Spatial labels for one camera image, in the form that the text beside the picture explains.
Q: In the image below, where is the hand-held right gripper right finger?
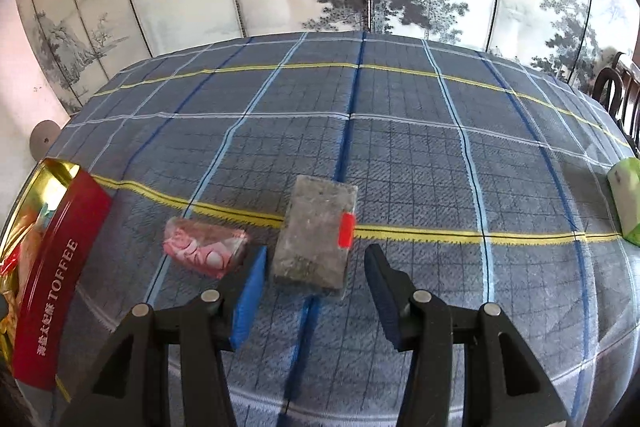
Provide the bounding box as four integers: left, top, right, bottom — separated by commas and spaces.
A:
363, 243, 571, 427

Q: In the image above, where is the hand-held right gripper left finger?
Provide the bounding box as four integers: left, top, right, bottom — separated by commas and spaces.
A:
60, 244, 269, 427

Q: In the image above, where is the pink patterned snack packet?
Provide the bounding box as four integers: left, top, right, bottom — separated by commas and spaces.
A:
164, 216, 249, 279

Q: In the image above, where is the grey snack block red label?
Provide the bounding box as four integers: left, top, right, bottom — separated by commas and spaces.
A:
270, 174, 359, 298

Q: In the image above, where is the red tin box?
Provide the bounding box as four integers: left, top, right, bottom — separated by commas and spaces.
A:
0, 158, 113, 400

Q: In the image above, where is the blue plaid tablecloth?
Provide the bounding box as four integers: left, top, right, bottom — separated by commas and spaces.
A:
10, 31, 640, 427

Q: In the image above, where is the round grey disc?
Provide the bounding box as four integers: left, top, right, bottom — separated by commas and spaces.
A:
29, 120, 61, 158

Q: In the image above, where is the green tissue pack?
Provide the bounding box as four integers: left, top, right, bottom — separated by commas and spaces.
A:
607, 158, 640, 248

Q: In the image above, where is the dark wooden chair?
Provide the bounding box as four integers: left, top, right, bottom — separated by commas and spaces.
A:
590, 51, 640, 155

